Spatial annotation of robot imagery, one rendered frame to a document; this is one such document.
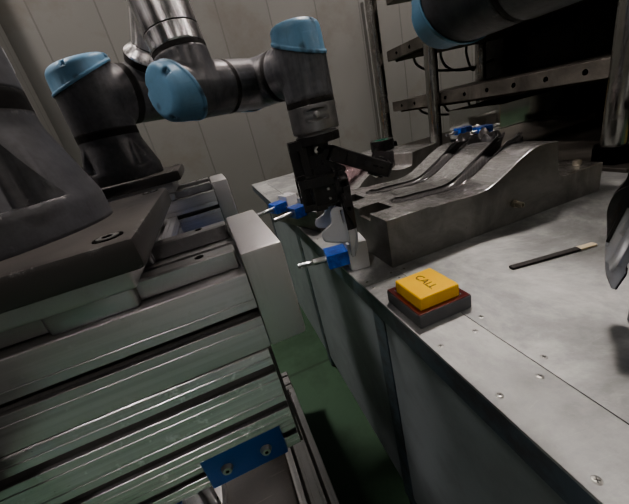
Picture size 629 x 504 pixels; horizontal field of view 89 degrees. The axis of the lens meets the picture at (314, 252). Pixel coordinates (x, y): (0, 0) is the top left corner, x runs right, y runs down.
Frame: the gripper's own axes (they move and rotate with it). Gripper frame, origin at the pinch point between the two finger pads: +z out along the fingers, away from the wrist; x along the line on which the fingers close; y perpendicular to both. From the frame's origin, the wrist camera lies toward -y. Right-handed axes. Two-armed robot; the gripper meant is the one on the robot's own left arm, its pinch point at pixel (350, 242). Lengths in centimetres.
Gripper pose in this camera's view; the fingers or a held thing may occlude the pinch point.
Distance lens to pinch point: 59.9
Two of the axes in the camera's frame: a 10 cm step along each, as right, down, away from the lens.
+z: 2.2, 9.0, 3.9
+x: 1.5, 3.6, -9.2
